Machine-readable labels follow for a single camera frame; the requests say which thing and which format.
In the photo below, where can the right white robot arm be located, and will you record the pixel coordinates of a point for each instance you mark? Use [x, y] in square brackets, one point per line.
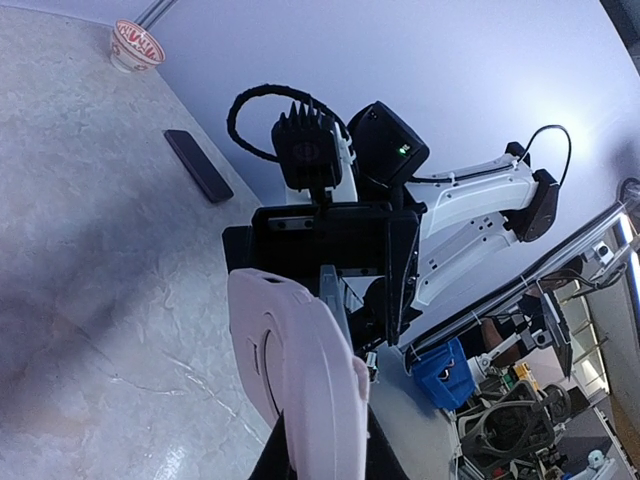
[463, 215]

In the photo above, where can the red white patterned bowl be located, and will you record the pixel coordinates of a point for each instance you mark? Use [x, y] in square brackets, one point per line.
[133, 49]

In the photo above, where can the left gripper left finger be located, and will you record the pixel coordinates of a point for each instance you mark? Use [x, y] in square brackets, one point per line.
[274, 462]

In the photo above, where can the black phone red edge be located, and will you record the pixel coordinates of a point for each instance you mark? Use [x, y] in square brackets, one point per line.
[206, 176]

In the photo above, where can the right aluminium frame post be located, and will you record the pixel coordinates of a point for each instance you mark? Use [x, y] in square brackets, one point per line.
[153, 13]

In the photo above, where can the pink clear phone case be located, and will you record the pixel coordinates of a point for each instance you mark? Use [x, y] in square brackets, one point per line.
[298, 371]

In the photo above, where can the blue plastic bin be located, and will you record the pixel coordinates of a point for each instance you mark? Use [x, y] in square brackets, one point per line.
[444, 376]

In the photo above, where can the black phone silver edge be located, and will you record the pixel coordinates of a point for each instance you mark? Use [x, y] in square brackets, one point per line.
[331, 293]

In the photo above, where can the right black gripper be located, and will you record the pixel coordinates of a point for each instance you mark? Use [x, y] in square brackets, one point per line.
[358, 239]

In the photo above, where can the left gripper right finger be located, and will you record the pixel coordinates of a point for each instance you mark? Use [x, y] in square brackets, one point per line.
[381, 461]

